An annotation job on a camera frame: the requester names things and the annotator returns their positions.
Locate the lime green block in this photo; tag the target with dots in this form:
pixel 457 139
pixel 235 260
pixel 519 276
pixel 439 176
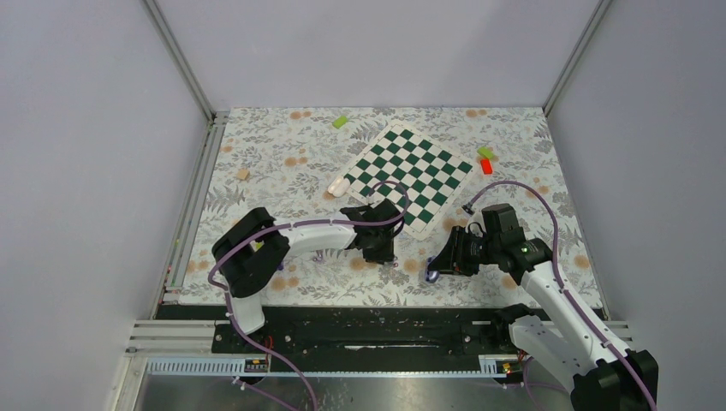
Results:
pixel 485 152
pixel 339 122

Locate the floral patterned table mat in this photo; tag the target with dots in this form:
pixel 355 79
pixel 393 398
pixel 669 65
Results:
pixel 293 154

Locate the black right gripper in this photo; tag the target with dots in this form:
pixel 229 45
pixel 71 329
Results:
pixel 448 261

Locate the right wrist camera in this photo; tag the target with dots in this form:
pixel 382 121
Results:
pixel 468 208

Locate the lime green block right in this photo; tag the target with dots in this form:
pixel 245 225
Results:
pixel 485 152

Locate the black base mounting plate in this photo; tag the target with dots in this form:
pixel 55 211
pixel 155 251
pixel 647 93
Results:
pixel 408 335

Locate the aluminium frame post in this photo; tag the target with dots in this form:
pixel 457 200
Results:
pixel 177 56
pixel 579 50

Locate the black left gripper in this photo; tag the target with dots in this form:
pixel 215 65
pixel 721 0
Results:
pixel 385 255

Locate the white earbud charging case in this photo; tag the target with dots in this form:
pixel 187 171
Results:
pixel 339 186

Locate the left aluminium frame post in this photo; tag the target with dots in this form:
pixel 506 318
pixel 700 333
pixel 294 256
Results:
pixel 177 56

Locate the lime green block far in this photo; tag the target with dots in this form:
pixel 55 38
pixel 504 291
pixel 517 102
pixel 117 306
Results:
pixel 339 122

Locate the red block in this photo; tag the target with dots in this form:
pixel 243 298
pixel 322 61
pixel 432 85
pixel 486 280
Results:
pixel 486 166

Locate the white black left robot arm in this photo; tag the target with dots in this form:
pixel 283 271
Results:
pixel 254 249

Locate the right aluminium frame post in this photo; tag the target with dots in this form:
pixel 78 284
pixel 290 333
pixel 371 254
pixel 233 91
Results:
pixel 579 50

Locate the small wooden cube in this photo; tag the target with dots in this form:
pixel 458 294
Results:
pixel 243 174

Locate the green white chessboard mat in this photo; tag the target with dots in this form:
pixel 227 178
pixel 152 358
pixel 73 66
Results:
pixel 433 174

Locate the white slotted cable duct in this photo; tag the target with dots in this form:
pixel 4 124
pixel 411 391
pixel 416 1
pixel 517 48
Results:
pixel 257 366

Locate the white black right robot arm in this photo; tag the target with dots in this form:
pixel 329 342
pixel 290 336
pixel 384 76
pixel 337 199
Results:
pixel 591 362

